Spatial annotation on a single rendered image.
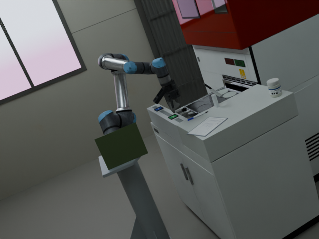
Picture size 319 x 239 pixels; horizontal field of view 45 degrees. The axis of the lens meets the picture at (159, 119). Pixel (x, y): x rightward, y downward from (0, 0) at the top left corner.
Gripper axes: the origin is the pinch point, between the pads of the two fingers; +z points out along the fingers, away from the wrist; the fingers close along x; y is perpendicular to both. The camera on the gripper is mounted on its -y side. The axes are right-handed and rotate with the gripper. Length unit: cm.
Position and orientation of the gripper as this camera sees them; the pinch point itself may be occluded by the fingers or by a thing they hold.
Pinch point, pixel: (173, 111)
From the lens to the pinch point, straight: 245.9
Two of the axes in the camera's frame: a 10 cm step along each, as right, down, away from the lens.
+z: 3.3, 8.7, 3.5
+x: -3.7, -2.3, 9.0
